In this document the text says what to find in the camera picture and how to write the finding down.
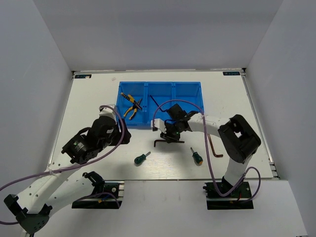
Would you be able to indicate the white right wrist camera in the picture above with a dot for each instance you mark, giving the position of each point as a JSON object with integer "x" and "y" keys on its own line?
{"x": 158, "y": 124}

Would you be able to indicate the yellow black needle-nose pliers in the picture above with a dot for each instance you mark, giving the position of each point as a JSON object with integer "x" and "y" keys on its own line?
{"x": 136, "y": 105}

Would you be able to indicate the green stubby screwdriver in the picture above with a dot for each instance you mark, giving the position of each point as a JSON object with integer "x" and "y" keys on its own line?
{"x": 139, "y": 160}

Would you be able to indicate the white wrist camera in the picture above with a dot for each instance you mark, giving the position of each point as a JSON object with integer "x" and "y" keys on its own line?
{"x": 108, "y": 111}
{"x": 158, "y": 124}

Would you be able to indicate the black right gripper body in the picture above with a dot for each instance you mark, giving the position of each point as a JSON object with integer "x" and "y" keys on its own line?
{"x": 173, "y": 132}

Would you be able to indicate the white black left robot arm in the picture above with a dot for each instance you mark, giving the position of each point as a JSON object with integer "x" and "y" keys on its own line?
{"x": 52, "y": 190}

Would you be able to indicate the green orange long screwdriver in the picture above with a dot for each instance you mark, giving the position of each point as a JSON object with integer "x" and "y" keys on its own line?
{"x": 197, "y": 158}

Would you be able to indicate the blue plastic three-compartment bin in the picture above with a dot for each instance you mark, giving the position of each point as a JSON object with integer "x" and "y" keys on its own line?
{"x": 188, "y": 95}

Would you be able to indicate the small brown hex key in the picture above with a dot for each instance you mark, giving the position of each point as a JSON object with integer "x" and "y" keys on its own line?
{"x": 156, "y": 103}

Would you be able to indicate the black hex key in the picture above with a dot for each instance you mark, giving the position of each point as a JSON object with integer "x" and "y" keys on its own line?
{"x": 160, "y": 142}

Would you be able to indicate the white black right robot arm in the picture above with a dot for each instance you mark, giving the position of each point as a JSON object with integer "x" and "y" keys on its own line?
{"x": 240, "y": 141}

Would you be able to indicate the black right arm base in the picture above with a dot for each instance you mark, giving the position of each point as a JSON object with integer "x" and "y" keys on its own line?
{"x": 237, "y": 200}

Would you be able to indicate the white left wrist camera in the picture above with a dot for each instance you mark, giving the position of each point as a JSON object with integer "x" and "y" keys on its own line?
{"x": 108, "y": 111}

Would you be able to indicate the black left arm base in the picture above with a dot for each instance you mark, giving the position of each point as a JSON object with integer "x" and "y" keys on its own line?
{"x": 111, "y": 197}

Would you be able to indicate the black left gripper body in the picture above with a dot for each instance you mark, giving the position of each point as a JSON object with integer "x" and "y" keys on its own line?
{"x": 116, "y": 138}

